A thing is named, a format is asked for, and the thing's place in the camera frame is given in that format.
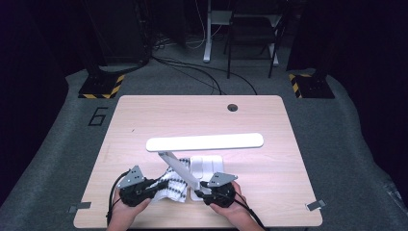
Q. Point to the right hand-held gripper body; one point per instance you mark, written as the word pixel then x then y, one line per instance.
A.
pixel 221 194

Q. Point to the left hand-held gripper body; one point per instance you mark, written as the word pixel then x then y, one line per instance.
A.
pixel 134 192

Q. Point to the white grey patterned cloth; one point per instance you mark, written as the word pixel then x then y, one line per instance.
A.
pixel 174 187

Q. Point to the white desk lamp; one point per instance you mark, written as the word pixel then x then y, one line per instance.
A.
pixel 205 141

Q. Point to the person's right hand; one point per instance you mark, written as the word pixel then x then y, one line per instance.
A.
pixel 232 210

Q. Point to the person's left hand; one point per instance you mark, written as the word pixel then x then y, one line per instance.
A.
pixel 126 213

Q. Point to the grey tape strip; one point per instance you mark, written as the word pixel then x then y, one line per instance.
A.
pixel 80 207
pixel 316 205

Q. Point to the black stand with striped base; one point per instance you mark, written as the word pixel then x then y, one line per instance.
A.
pixel 316 86
pixel 101 86

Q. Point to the black cabinet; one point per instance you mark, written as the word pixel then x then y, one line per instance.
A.
pixel 122 32

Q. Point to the black folding chair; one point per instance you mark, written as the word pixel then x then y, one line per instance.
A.
pixel 253 29

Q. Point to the white desk frame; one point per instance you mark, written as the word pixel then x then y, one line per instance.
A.
pixel 207 38

